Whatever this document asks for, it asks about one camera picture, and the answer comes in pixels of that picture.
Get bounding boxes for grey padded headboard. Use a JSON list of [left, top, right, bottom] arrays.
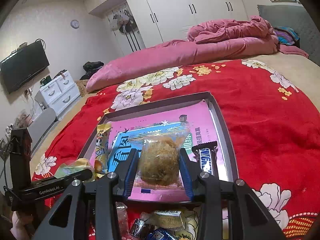
[[257, 5, 319, 65]]

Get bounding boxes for white drawer cabinet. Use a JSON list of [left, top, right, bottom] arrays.
[[35, 70, 80, 116]]

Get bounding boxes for black Snickers bar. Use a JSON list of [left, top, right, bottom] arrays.
[[191, 141, 218, 176]]

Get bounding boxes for gold striped cake packet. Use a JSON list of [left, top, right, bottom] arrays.
[[149, 210, 185, 230]]

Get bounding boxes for brown plush toy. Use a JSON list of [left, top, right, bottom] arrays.
[[75, 80, 88, 97]]

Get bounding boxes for meat floss bun packet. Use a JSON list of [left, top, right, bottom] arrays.
[[131, 124, 190, 190]]

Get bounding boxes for hanging bags on door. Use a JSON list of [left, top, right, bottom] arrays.
[[110, 8, 138, 34]]

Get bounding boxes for pink quilt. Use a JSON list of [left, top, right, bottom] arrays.
[[86, 16, 308, 92]]

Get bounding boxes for white wardrobe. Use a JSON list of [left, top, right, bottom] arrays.
[[85, 0, 248, 47]]

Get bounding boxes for black clothes pile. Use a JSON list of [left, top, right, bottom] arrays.
[[80, 61, 104, 80]]

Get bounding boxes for black wall television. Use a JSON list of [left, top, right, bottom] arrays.
[[1, 40, 49, 94]]

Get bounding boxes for colourful folded cloth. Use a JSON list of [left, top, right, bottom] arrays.
[[274, 27, 300, 47]]

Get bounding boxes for round wall clock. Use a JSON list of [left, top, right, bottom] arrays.
[[71, 20, 80, 29]]

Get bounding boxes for dark candy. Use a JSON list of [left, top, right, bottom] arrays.
[[129, 218, 155, 239]]

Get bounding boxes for clear red candy packet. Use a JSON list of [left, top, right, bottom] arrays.
[[116, 202, 129, 237]]

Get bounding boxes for red floral blanket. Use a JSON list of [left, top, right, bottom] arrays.
[[33, 60, 319, 239]]

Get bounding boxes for yellow long snack packet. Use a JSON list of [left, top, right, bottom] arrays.
[[94, 123, 112, 179]]

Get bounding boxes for person's left hand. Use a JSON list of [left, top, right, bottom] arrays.
[[10, 211, 33, 240]]

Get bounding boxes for pink book in tray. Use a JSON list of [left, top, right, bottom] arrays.
[[89, 99, 230, 202]]

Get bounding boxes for green pastry snack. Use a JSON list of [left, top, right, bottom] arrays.
[[54, 158, 94, 181]]

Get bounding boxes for blue biscuit packet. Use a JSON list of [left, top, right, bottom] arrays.
[[146, 228, 177, 240]]

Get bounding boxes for grey shallow box tray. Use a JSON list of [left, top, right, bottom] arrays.
[[100, 92, 238, 182]]

